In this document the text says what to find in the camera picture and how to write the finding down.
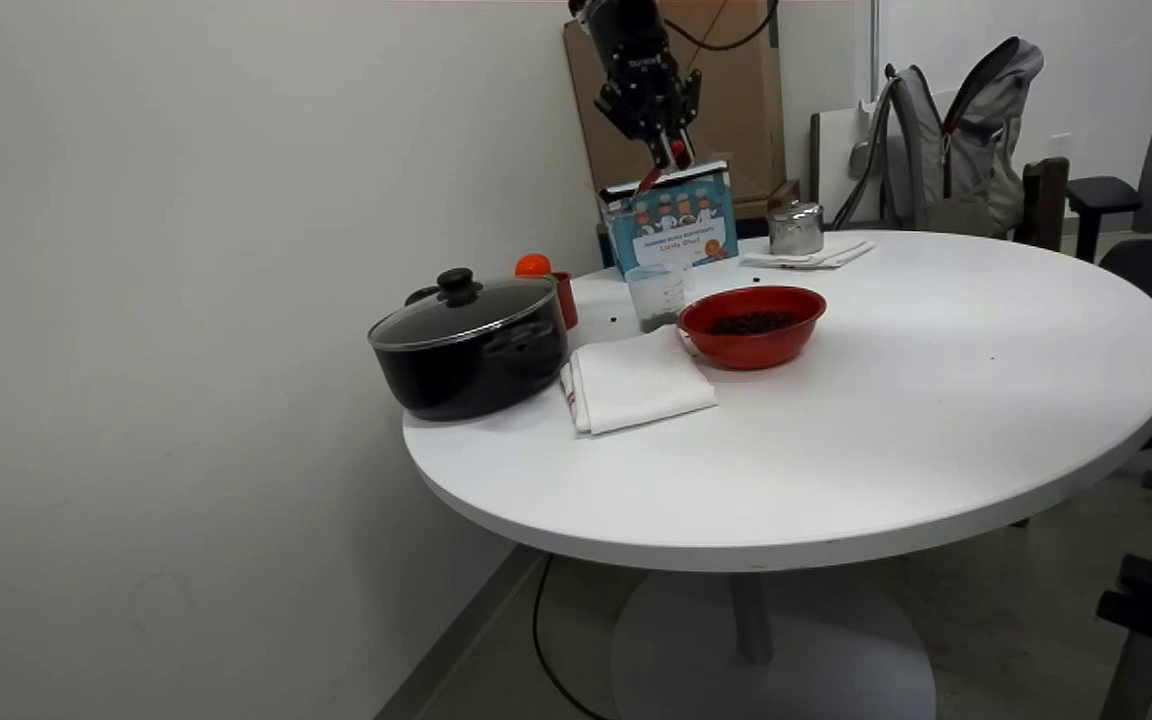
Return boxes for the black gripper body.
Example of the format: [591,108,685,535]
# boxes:
[583,0,709,138]

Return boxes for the red handled spoon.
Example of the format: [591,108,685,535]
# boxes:
[635,129,693,191]

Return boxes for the red bowl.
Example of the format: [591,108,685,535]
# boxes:
[673,281,833,376]

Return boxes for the blue printed box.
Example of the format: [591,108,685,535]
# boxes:
[597,157,742,285]

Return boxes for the small metal cup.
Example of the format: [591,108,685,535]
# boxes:
[763,196,826,259]

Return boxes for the white leaning panel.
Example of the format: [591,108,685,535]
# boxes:
[807,100,877,224]

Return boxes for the red bottle orange cap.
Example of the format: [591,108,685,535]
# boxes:
[510,251,583,333]

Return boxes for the dark brown beans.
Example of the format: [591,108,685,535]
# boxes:
[702,309,799,340]

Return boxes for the white flat napkin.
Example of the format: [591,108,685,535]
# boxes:
[737,230,881,275]

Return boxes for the white folded cloth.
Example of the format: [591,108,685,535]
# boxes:
[554,324,725,439]

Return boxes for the glass pot lid black knob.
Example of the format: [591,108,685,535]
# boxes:
[369,262,565,354]

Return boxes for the grey backpack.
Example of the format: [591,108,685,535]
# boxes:
[826,31,1046,241]

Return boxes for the black cooking pot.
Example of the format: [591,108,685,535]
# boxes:
[365,309,572,429]

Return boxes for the brown wooden chair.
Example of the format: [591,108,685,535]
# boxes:
[1016,150,1077,251]

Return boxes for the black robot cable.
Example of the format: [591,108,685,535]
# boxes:
[659,0,784,60]

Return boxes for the black floor cable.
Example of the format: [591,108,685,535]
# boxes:
[525,553,608,720]

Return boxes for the white table pedestal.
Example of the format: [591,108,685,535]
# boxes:
[608,567,939,720]

